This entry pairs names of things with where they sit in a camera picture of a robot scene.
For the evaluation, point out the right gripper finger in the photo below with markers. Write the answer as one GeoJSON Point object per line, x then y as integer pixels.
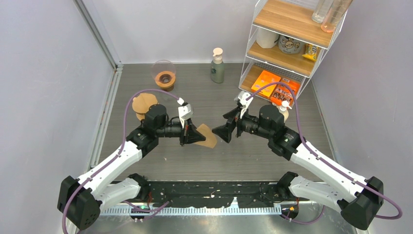
{"type": "Point", "coordinates": [234, 114]}
{"type": "Point", "coordinates": [225, 131]}

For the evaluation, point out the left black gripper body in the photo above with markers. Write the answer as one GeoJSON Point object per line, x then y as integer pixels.
{"type": "Point", "coordinates": [175, 129]}

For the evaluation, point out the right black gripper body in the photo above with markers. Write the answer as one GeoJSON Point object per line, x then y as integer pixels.
{"type": "Point", "coordinates": [247, 124]}

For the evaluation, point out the pink glass dripper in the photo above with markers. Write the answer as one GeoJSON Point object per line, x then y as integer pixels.
{"type": "Point", "coordinates": [162, 65]}

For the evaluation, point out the small wooden ring holder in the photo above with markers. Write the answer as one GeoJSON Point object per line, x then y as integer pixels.
{"type": "Point", "coordinates": [165, 79]}

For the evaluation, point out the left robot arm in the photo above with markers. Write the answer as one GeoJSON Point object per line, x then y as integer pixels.
{"type": "Point", "coordinates": [82, 199]}

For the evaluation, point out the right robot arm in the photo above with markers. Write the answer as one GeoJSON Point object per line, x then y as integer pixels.
{"type": "Point", "coordinates": [351, 195]}

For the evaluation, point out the cream pump bottle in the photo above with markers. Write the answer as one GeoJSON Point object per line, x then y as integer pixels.
{"type": "Point", "coordinates": [284, 109]}

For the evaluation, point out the small glass with wood band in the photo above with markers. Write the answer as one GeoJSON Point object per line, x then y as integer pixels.
{"type": "Point", "coordinates": [168, 89]}

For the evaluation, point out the green pump bottle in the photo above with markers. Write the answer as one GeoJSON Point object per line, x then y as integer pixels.
{"type": "Point", "coordinates": [217, 69]}

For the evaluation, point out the orange snack packet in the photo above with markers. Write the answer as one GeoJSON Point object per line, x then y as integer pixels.
{"type": "Point", "coordinates": [281, 93]}

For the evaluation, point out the orange box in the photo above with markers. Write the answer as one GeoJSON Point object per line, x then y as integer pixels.
{"type": "Point", "coordinates": [264, 79]}

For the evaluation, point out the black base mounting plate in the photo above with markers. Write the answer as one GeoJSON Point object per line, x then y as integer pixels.
{"type": "Point", "coordinates": [213, 194]}

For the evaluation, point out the white paper roll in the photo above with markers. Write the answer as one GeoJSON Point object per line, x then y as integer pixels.
{"type": "Point", "coordinates": [266, 39]}

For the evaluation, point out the cartoon printed tin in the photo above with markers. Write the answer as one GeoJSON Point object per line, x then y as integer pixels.
{"type": "Point", "coordinates": [290, 45]}

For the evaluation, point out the yellow snack bag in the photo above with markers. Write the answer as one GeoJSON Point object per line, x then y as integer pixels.
{"type": "Point", "coordinates": [311, 52]}

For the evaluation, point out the clear glass bottle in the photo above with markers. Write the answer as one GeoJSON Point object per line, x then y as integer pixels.
{"type": "Point", "coordinates": [321, 10]}

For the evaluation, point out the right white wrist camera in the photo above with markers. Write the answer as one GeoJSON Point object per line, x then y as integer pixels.
{"type": "Point", "coordinates": [244, 99]}

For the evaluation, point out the white wire wooden shelf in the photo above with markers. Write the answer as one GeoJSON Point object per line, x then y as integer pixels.
{"type": "Point", "coordinates": [291, 19]}

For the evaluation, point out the aluminium frame rail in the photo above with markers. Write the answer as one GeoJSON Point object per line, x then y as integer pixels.
{"type": "Point", "coordinates": [96, 26]}

